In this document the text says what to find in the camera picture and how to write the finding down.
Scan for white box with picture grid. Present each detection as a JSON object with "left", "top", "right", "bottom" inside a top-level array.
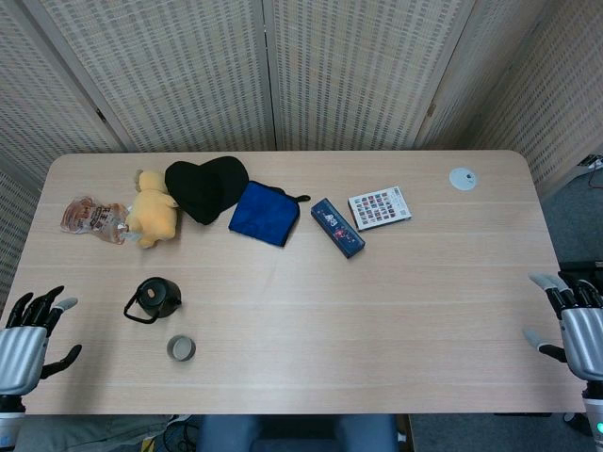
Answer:
[{"left": 347, "top": 185, "right": 413, "bottom": 233}]

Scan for clear snack packet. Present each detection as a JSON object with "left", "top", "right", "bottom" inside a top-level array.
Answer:
[{"left": 60, "top": 196, "right": 133, "bottom": 245}]

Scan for black heart-shaped cushion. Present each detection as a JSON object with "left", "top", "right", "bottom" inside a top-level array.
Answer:
[{"left": 164, "top": 155, "right": 250, "bottom": 226}]

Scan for black floor cables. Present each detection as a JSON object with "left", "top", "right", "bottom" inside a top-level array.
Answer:
[{"left": 162, "top": 413, "right": 202, "bottom": 452}]

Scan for blue folded towel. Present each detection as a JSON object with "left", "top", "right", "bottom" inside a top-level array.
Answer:
[{"left": 228, "top": 180, "right": 312, "bottom": 249}]

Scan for grey green cloth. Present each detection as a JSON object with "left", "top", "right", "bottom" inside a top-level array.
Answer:
[{"left": 13, "top": 413, "right": 173, "bottom": 452}]

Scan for black metal frame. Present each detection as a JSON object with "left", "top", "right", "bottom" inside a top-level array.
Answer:
[{"left": 559, "top": 260, "right": 603, "bottom": 283}]

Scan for woven folding screen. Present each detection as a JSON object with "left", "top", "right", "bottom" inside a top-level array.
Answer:
[{"left": 0, "top": 0, "right": 603, "bottom": 307}]

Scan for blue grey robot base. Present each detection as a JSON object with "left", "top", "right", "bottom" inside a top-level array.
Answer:
[{"left": 195, "top": 413, "right": 409, "bottom": 452}]

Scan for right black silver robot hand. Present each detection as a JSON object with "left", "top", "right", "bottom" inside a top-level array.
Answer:
[{"left": 522, "top": 271, "right": 603, "bottom": 382}]

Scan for round white cable grommet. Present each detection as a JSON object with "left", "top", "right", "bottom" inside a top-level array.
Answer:
[{"left": 448, "top": 167, "right": 480, "bottom": 192}]

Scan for yellow plush toy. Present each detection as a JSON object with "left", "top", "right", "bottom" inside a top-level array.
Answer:
[{"left": 122, "top": 169, "right": 180, "bottom": 250}]

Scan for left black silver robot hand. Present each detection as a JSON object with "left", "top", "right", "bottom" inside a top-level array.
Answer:
[{"left": 0, "top": 284, "right": 83, "bottom": 397}]

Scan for small grey cup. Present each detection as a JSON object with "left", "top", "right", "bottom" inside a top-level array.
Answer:
[{"left": 166, "top": 334, "right": 198, "bottom": 363}]

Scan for dark blue long box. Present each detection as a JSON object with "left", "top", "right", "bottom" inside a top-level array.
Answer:
[{"left": 310, "top": 197, "right": 367, "bottom": 260}]

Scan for black teapot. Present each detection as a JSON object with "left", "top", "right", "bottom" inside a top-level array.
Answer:
[{"left": 123, "top": 276, "right": 183, "bottom": 325}]

